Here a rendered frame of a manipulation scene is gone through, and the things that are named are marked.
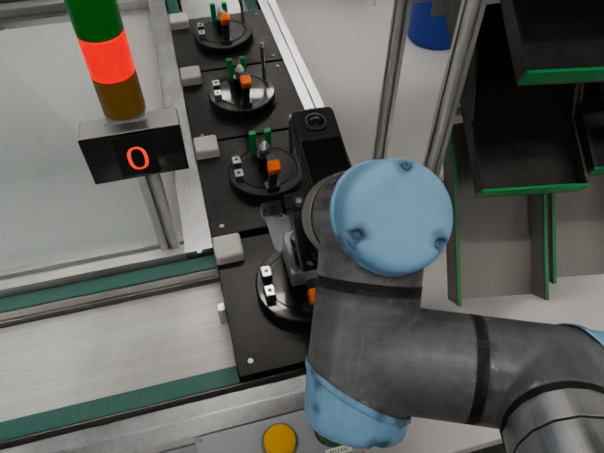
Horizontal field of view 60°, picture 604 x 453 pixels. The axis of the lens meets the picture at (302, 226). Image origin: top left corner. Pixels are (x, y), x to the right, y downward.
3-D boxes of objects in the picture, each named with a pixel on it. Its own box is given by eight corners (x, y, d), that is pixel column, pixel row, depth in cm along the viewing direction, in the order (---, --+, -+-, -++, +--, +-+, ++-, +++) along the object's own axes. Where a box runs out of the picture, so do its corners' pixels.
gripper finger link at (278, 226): (253, 253, 66) (288, 253, 58) (243, 208, 66) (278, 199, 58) (274, 249, 67) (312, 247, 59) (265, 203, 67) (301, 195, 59)
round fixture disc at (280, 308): (359, 315, 78) (359, 308, 77) (267, 337, 76) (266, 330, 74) (332, 244, 87) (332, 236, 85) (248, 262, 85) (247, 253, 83)
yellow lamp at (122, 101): (146, 117, 62) (137, 81, 59) (103, 123, 61) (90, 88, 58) (144, 93, 65) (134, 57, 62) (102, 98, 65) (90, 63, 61)
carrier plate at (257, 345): (401, 343, 77) (403, 336, 76) (240, 383, 73) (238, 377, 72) (350, 224, 92) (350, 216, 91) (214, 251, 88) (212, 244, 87)
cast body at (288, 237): (321, 280, 76) (323, 251, 70) (291, 287, 75) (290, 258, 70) (306, 236, 81) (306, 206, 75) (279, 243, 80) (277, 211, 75)
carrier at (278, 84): (311, 131, 109) (312, 79, 99) (194, 151, 105) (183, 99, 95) (284, 67, 124) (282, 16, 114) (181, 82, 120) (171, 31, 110)
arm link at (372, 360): (468, 472, 33) (487, 297, 33) (292, 445, 34) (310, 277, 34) (446, 426, 41) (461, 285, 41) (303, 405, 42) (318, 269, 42)
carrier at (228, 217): (348, 217, 93) (352, 165, 84) (213, 244, 89) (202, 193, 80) (311, 132, 108) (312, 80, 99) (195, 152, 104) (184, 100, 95)
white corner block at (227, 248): (245, 267, 86) (244, 252, 83) (218, 272, 86) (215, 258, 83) (241, 245, 89) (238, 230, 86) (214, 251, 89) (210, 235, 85)
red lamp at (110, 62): (137, 80, 58) (125, 40, 55) (90, 87, 58) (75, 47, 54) (134, 57, 62) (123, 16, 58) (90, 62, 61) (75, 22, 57)
